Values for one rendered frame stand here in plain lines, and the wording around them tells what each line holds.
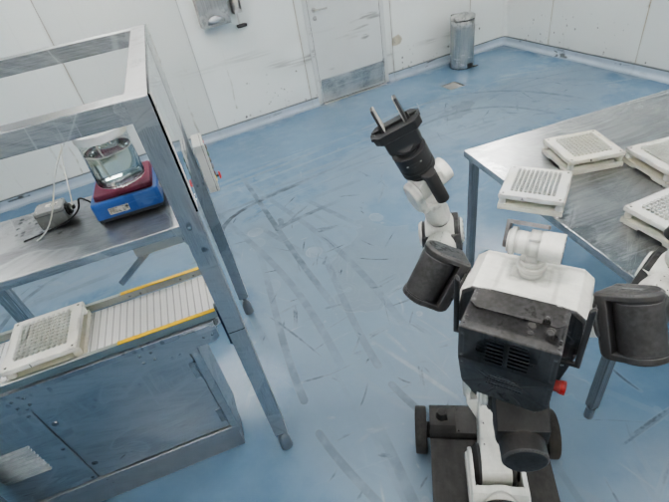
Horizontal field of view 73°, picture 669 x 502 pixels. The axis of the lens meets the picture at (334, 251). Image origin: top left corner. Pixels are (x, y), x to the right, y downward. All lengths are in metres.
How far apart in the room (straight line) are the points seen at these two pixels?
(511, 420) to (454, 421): 0.81
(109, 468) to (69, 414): 0.40
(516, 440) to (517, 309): 0.39
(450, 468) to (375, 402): 0.54
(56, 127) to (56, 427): 1.24
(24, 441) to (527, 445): 1.77
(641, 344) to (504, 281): 0.28
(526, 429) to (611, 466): 1.09
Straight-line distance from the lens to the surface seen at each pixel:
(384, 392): 2.40
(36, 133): 1.28
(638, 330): 1.09
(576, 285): 1.10
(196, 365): 1.90
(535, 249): 1.03
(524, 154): 2.40
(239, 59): 5.37
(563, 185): 2.04
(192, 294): 1.82
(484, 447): 1.84
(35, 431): 2.14
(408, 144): 1.09
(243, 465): 2.36
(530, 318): 1.01
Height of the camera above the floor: 2.00
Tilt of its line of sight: 38 degrees down
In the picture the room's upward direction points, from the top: 11 degrees counter-clockwise
